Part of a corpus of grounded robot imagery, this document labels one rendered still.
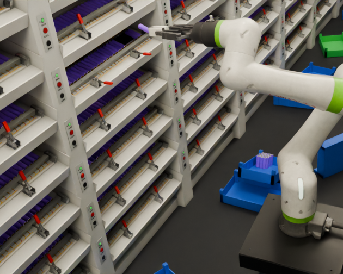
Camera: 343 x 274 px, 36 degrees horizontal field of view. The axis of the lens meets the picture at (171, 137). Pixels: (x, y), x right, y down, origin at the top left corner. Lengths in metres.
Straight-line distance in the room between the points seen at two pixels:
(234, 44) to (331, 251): 0.85
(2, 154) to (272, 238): 1.04
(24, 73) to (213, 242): 1.30
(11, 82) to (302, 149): 1.08
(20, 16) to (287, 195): 1.11
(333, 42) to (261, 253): 2.80
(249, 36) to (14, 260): 1.08
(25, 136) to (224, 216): 1.29
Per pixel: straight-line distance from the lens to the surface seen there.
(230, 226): 2.67
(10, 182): 1.86
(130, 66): 2.15
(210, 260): 2.52
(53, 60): 1.79
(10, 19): 1.67
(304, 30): 4.33
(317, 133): 2.04
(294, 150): 2.08
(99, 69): 2.06
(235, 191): 2.88
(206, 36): 1.80
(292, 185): 1.96
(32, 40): 1.74
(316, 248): 2.07
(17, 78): 1.73
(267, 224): 2.15
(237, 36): 1.72
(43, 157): 1.94
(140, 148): 2.31
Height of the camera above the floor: 1.80
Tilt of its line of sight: 32 degrees down
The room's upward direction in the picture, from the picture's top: 8 degrees counter-clockwise
